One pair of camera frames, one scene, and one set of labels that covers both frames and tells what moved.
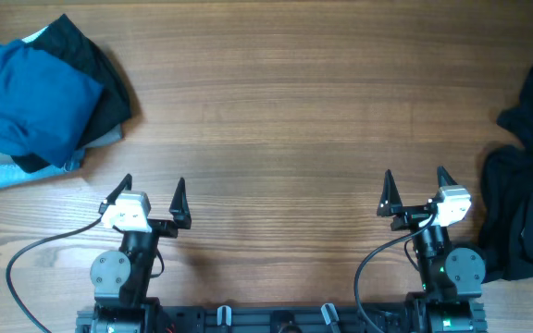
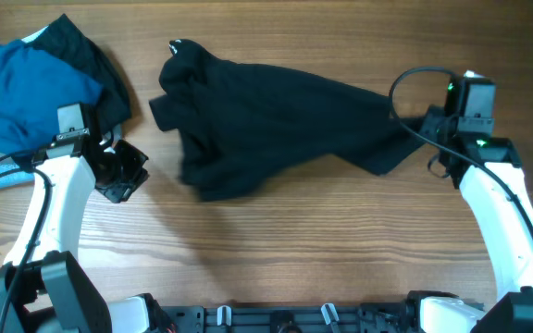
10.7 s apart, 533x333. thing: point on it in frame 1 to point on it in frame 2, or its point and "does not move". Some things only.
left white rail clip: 224,315 does not move
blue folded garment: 25,101 does not move
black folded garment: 66,43 does not move
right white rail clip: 329,314 does not move
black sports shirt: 521,187 to 242,125
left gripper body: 156,226 to 125,173
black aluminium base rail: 274,319 does not move
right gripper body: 415,215 to 431,122
